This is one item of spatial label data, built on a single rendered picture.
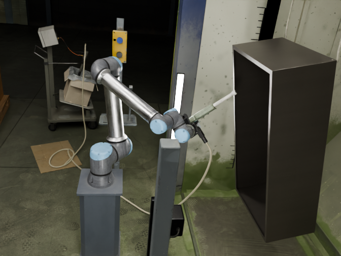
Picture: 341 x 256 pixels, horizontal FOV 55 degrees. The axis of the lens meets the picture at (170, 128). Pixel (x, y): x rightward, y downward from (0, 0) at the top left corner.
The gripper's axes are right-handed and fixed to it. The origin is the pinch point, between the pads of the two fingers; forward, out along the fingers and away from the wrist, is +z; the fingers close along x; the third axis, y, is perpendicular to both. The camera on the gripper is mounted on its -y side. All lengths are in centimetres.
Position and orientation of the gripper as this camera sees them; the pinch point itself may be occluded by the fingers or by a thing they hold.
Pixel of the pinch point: (195, 122)
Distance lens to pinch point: 233.8
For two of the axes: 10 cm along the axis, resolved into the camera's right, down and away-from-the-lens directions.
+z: 3.3, -1.9, 9.2
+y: 5.6, 8.3, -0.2
